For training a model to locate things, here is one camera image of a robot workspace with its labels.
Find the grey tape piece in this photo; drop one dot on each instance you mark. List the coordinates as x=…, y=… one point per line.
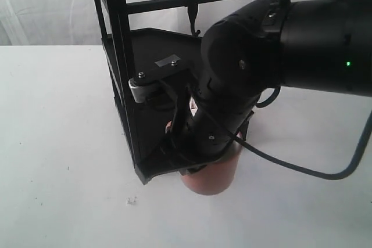
x=172, y=59

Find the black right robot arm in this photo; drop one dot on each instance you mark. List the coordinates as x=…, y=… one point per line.
x=323, y=45

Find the black metal shelf rack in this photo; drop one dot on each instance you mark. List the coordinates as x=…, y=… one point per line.
x=132, y=54

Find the terracotta pink mug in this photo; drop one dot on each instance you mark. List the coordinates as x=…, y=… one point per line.
x=217, y=177

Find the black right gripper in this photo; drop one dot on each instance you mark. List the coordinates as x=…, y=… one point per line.
x=197, y=140

